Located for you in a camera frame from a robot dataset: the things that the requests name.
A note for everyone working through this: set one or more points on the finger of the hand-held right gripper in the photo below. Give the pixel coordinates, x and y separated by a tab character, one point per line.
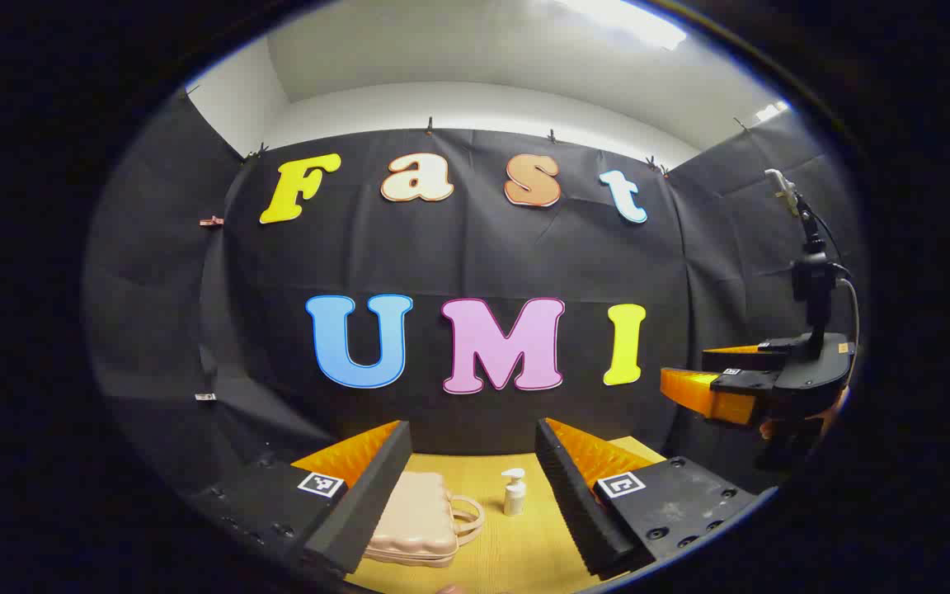
743	358
714	396

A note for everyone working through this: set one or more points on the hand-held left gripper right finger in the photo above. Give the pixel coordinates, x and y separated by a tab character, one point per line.
578	511

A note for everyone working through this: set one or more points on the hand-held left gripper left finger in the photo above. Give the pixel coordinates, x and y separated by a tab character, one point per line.
368	503

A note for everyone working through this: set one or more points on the pink hard-shell suitcase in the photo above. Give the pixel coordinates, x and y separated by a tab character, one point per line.
417	520

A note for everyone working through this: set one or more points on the white pump bottle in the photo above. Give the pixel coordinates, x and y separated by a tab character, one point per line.
514	497

